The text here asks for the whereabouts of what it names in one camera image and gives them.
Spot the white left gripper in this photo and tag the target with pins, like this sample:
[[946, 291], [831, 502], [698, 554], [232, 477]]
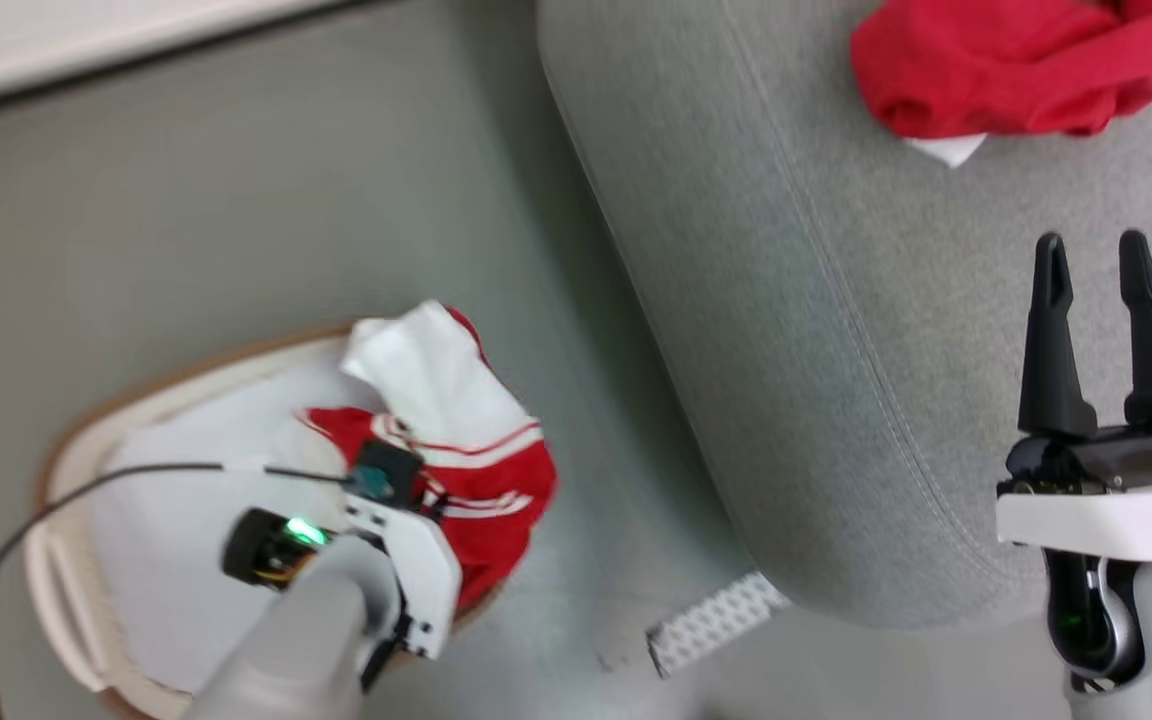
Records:
[[426, 570]]

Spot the dark and white right gripper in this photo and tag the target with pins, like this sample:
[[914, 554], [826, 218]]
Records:
[[1106, 500]]

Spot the red white striped garment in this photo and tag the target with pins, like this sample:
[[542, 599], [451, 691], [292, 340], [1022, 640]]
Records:
[[481, 470]]

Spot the plain red garment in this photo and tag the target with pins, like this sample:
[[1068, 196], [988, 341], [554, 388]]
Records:
[[1006, 70]]

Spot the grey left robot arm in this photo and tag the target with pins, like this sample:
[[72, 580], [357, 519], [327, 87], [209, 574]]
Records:
[[286, 640]]

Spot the white laundry basket tan rim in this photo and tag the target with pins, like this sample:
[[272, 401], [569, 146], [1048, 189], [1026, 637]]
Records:
[[166, 560]]

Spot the white perforated strip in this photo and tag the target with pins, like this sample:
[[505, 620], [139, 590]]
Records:
[[716, 622]]

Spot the grey fabric sofa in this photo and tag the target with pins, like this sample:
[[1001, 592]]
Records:
[[786, 300]]

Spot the white and black baseboard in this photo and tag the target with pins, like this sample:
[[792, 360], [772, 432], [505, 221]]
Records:
[[86, 40]]

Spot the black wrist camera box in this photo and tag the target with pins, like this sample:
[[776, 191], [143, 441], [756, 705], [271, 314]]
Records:
[[386, 472]]

